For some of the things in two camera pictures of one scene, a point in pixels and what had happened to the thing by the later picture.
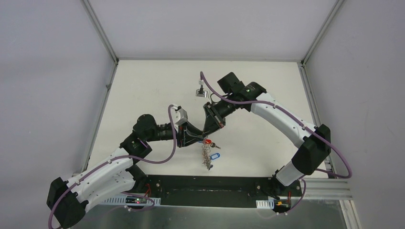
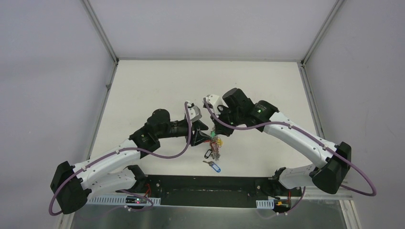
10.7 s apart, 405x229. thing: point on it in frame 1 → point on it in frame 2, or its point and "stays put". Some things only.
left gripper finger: (192, 130) → (200, 126)
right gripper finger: (210, 120) → (221, 129)
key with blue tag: (215, 156) → (213, 165)
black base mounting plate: (214, 191) stays put
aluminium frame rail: (325, 189) stays put
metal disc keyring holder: (207, 161) → (215, 144)
